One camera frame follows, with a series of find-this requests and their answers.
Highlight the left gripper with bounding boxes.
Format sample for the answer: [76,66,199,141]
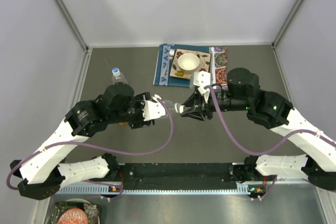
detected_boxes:
[110,93,155,129]

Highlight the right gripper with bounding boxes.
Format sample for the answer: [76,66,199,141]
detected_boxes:
[180,90,249,121]

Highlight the small white bottle cap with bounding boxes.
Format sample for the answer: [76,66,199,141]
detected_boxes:
[179,105,185,113]

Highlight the clear plastic bottle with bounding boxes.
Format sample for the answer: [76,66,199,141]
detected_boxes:
[163,100,181,114]
[111,71,128,84]

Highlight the blue white bottle cap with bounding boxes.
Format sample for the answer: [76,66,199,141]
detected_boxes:
[112,68,120,76]

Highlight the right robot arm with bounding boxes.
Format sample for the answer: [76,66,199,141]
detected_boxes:
[176,68,335,191]

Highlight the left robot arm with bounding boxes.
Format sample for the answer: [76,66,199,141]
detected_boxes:
[10,82,165,200]

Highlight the cream bowl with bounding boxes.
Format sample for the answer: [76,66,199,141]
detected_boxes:
[177,53,200,73]

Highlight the blue patterned placemat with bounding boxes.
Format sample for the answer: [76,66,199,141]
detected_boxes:
[153,44,228,90]

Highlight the silver fork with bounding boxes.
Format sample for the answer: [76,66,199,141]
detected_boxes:
[161,49,175,78]

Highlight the stacked patterned bowls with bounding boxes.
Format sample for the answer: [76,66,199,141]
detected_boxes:
[46,199,100,223]

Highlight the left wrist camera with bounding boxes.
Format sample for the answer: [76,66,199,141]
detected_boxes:
[142,94,166,121]

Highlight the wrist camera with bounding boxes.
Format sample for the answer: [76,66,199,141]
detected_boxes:
[190,71,211,103]
[142,94,166,121]

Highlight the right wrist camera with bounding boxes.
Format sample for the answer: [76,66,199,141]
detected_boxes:
[190,71,211,103]

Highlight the aluminium frame rail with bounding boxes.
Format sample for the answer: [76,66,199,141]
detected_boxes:
[39,162,336,185]

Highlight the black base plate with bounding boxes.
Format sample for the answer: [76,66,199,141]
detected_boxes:
[88,162,276,190]

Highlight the grey cable duct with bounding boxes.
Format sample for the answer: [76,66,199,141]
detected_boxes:
[57,183,266,196]

